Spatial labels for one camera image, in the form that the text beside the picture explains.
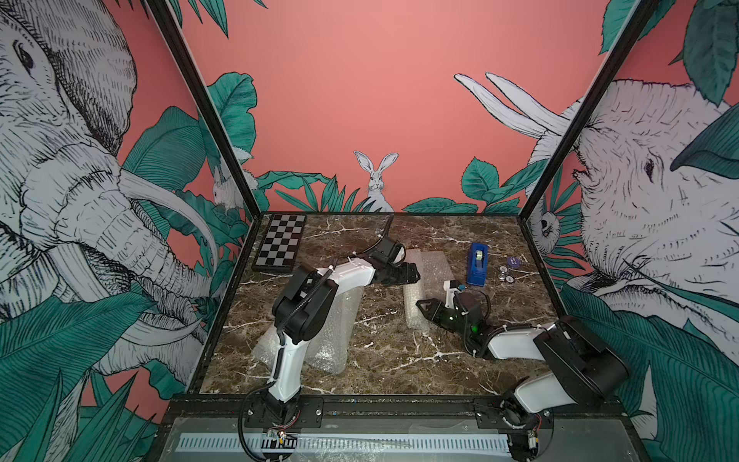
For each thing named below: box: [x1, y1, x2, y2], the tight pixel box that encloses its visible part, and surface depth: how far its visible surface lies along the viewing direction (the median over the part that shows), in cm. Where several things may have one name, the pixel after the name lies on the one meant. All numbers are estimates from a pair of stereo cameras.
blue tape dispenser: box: [465, 242, 490, 288], surface depth 101 cm
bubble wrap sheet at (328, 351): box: [304, 285, 365, 376], surface depth 82 cm
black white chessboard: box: [251, 213, 307, 274], surface depth 109 cm
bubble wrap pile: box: [403, 249, 455, 331], surface depth 100 cm
